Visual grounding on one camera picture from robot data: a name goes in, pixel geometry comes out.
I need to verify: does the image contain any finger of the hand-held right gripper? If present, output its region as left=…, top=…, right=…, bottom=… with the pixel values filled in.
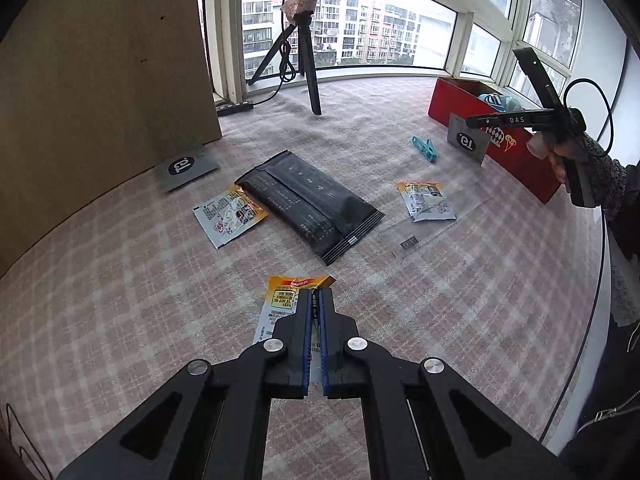
left=466, top=110, right=556, bottom=129

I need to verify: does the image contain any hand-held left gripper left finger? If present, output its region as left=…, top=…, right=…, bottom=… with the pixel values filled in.
left=57, top=287, right=313, bottom=480

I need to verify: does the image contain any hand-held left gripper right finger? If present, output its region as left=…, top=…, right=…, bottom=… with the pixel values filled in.
left=316, top=286, right=581, bottom=480

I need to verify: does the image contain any orange white sachet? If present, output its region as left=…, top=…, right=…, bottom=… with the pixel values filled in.
left=252, top=275, right=337, bottom=396
left=192, top=186, right=270, bottom=250
left=396, top=181, right=457, bottom=223

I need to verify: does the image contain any grey foil sachet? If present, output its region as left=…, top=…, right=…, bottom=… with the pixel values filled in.
left=159, top=147, right=221, bottom=193
left=446, top=112, right=492, bottom=166

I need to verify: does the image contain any red cardboard box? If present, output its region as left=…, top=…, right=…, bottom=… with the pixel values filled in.
left=428, top=76, right=568, bottom=205

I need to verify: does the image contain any clear plastic bag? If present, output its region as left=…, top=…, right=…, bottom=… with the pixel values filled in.
left=376, top=194, right=493, bottom=260

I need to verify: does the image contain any person's right hand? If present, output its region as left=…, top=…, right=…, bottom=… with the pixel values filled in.
left=548, top=141, right=571, bottom=184

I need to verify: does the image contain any light blue striped object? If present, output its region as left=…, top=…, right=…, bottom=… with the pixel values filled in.
left=475, top=92, right=523, bottom=114

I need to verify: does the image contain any light blue plastic clip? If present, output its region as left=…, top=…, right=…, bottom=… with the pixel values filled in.
left=411, top=136, right=440, bottom=165

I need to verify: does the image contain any black foil packet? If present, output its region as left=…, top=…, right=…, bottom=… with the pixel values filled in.
left=235, top=150, right=385, bottom=266

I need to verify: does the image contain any plaid blanket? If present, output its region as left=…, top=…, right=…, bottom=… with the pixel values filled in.
left=0, top=72, right=608, bottom=480

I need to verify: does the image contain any black tripod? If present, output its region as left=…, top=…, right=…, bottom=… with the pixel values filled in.
left=247, top=0, right=323, bottom=116

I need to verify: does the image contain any person's black jacket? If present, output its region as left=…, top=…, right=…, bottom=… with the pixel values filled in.
left=560, top=260, right=640, bottom=480

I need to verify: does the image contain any wooden board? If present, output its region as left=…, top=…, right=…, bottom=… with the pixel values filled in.
left=0, top=0, right=223, bottom=281

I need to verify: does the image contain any white window frame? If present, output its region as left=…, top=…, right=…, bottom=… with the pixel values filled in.
left=195, top=0, right=591, bottom=106

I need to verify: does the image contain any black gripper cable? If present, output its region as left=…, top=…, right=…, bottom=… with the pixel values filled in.
left=542, top=78, right=615, bottom=443
left=4, top=402, right=53, bottom=480

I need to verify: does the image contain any black power cable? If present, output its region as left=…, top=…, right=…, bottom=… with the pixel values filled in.
left=250, top=0, right=299, bottom=107

